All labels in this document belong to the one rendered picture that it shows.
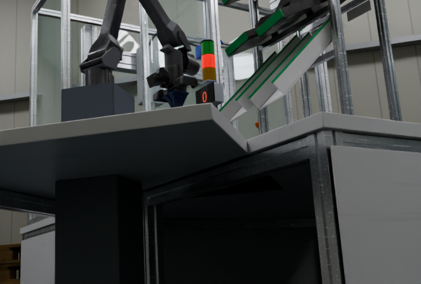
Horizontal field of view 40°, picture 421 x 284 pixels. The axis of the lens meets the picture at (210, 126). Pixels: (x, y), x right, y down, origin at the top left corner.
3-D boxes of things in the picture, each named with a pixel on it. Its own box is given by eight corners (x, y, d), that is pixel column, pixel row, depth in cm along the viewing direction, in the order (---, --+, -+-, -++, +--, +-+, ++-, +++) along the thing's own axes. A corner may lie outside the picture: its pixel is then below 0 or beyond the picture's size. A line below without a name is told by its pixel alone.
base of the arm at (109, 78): (81, 91, 147) (81, 68, 148) (93, 98, 153) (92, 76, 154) (107, 87, 145) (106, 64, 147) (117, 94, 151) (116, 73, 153)
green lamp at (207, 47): (205, 52, 208) (205, 39, 209) (198, 57, 212) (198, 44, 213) (217, 54, 210) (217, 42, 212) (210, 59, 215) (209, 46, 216)
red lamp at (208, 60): (206, 66, 207) (205, 52, 208) (199, 70, 211) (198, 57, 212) (218, 68, 209) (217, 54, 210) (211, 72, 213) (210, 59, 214)
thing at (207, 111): (-153, 165, 108) (-152, 149, 108) (74, 209, 193) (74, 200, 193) (212, 119, 92) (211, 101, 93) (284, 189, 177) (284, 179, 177)
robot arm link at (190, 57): (178, 28, 178) (200, 39, 188) (158, 36, 183) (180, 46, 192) (180, 63, 176) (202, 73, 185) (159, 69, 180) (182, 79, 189)
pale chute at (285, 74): (285, 94, 135) (272, 81, 135) (260, 110, 147) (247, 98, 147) (346, 24, 148) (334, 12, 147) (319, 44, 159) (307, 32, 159)
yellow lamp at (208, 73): (207, 79, 205) (206, 66, 207) (200, 83, 209) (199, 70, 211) (219, 81, 208) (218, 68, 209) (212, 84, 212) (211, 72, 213)
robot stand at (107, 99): (60, 168, 139) (61, 88, 144) (86, 177, 152) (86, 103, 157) (114, 162, 136) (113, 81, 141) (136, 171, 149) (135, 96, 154)
